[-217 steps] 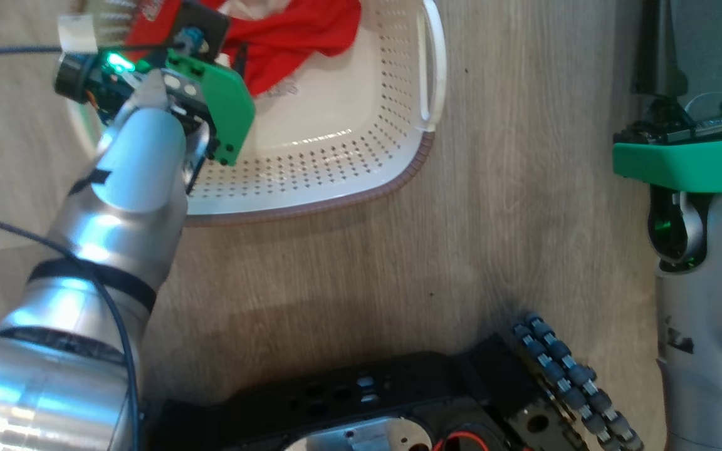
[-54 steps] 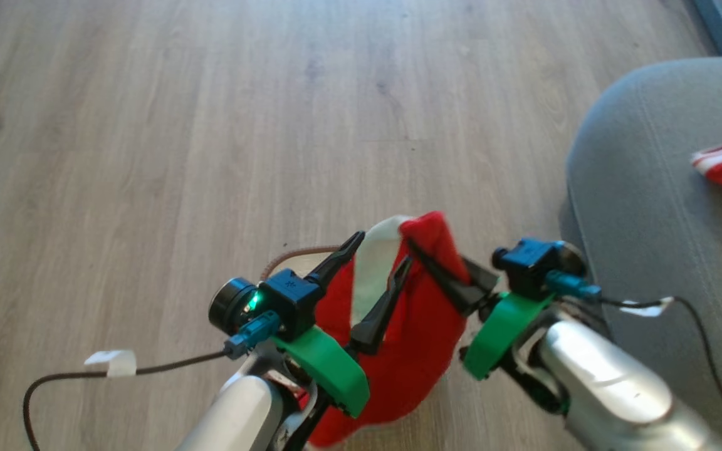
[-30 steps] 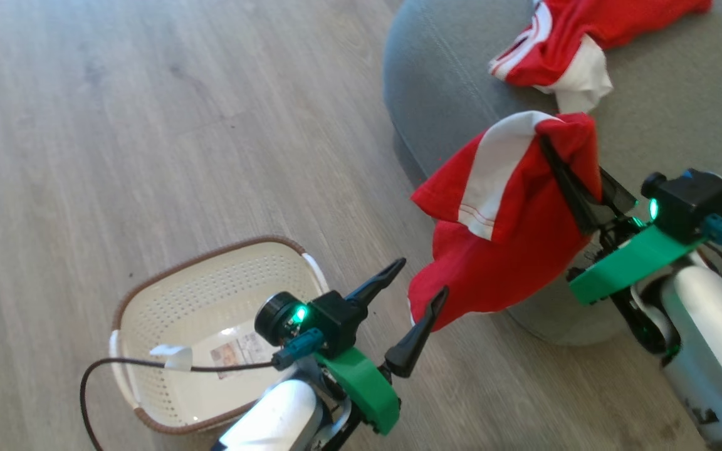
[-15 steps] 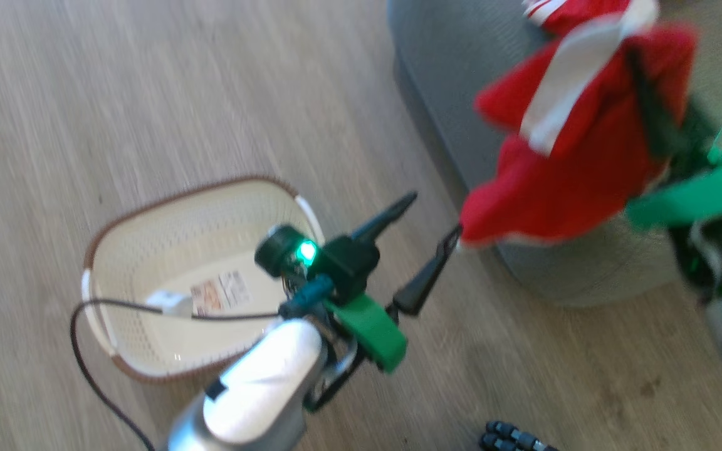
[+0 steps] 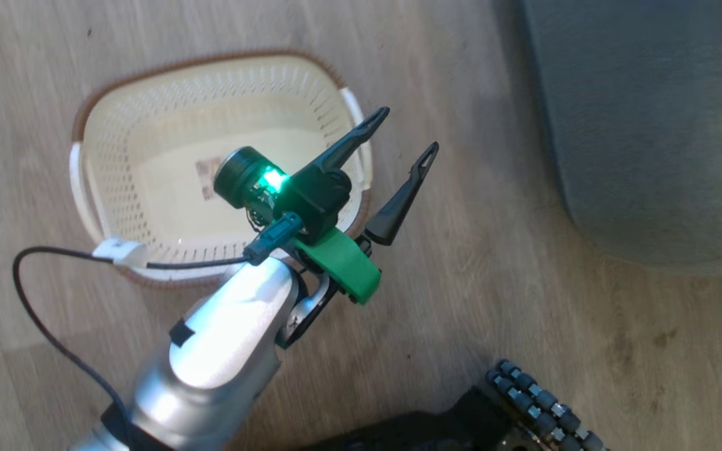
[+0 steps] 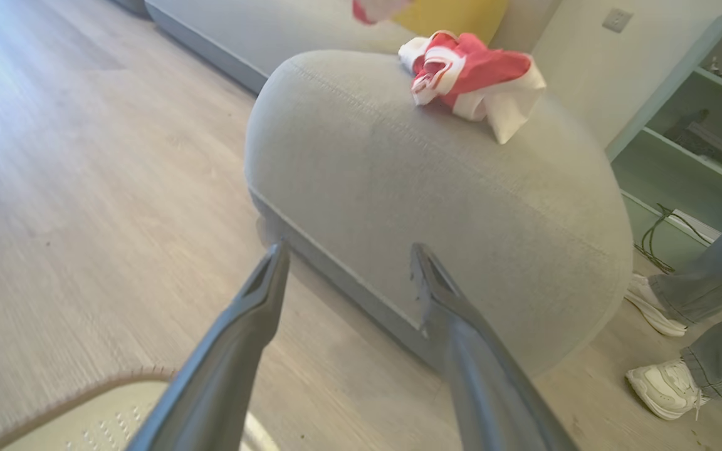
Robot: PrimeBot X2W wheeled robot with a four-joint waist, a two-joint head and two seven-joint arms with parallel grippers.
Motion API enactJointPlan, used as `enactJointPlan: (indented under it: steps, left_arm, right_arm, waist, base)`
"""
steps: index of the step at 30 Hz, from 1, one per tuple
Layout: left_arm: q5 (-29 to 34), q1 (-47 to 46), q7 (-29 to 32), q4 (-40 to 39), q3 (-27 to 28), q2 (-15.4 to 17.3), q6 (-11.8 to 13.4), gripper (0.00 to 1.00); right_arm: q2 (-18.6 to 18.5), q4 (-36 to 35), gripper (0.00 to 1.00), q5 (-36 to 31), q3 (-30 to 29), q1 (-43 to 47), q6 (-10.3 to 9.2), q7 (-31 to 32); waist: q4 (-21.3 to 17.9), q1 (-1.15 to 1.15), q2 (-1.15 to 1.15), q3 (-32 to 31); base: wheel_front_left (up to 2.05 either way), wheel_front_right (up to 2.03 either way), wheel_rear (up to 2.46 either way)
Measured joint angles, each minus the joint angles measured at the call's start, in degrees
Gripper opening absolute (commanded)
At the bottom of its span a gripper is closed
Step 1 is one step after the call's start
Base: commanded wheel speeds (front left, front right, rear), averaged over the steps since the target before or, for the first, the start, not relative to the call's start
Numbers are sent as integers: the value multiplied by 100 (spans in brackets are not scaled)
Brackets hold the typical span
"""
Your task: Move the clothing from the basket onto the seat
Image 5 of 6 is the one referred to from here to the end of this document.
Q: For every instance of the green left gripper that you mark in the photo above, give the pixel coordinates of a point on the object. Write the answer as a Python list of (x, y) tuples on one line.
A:
[(336, 260)]

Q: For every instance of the grey fabric sofa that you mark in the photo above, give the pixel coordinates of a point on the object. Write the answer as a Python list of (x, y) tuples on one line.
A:
[(649, 125)]

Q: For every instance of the pale basket sticker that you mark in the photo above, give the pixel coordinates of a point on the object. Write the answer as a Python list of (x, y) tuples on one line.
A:
[(208, 178)]

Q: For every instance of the cream plastic laundry basket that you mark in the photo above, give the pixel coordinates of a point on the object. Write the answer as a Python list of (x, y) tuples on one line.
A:
[(148, 125)]

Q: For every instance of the black roller omni wheel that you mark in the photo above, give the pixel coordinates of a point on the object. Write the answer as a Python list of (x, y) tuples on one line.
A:
[(543, 404)]

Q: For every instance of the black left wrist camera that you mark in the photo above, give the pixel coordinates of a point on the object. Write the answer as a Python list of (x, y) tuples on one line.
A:
[(239, 175)]

